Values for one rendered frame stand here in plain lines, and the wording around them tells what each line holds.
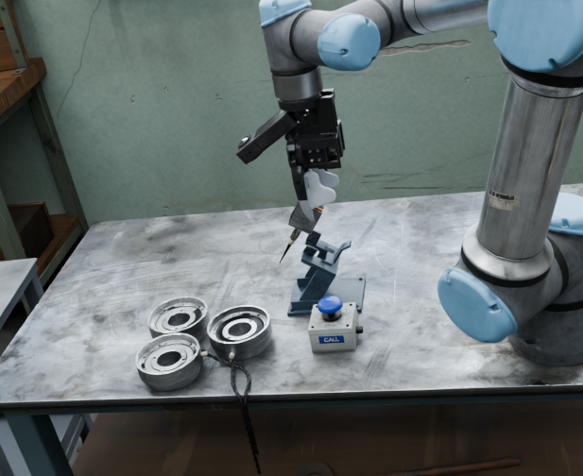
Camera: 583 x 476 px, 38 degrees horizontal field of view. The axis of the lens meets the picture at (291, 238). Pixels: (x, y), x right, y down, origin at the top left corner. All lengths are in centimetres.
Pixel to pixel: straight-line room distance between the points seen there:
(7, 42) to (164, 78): 53
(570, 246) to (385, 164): 186
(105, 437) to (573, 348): 91
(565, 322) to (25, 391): 86
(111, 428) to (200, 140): 155
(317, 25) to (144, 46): 185
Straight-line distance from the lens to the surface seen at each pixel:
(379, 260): 159
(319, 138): 132
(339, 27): 118
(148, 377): 137
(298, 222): 142
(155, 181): 322
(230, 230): 178
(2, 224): 290
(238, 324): 144
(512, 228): 106
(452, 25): 121
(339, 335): 136
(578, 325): 129
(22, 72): 303
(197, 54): 297
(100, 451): 172
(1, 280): 213
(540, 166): 101
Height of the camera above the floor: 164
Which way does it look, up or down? 29 degrees down
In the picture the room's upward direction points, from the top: 11 degrees counter-clockwise
